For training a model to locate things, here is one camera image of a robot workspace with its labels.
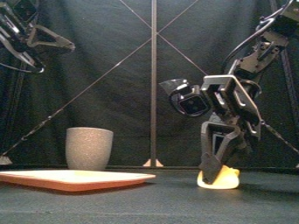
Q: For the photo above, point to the pink plate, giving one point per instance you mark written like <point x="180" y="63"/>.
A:
<point x="73" y="178"/>

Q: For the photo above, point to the vertical metal frame pole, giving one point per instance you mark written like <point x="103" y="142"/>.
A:
<point x="153" y="87"/>

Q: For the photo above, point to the long diagonal frame brace rod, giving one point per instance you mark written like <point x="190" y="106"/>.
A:
<point x="97" y="78"/>

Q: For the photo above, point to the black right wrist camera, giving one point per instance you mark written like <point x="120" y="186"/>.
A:
<point x="188" y="100"/>

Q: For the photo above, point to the yellow toy chip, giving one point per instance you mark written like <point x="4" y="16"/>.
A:
<point x="227" y="179"/>

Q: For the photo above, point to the slanted metal frame post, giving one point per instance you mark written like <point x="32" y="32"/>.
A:
<point x="290" y="78"/>

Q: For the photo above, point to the grey speckled cup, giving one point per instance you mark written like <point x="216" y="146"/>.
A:
<point x="88" y="148"/>

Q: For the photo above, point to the short diagonal frame brace rod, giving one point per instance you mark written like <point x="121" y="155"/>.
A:
<point x="175" y="46"/>

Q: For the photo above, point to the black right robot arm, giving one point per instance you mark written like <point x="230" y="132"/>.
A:
<point x="259" y="55"/>

